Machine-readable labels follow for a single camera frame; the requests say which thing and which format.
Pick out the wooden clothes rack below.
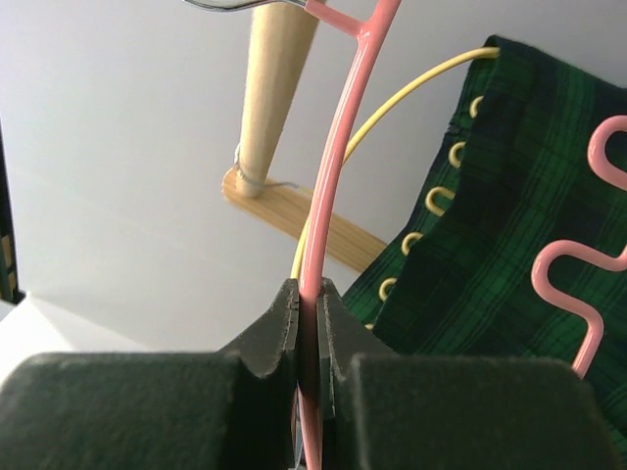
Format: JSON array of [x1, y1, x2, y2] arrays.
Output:
[[220, 4, 388, 270]]

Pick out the pink wavy hanger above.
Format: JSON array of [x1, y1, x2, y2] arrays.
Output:
[[180, 0, 627, 470]]

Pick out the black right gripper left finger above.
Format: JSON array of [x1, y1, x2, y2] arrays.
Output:
[[1, 279, 299, 469]]

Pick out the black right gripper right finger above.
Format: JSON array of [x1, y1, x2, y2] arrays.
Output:
[[317, 280, 616, 469]]

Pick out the yellow hanger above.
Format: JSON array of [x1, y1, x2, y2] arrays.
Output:
[[290, 47, 500, 301]]

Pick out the green tartan skirt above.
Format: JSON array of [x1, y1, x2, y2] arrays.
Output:
[[342, 33, 627, 432]]

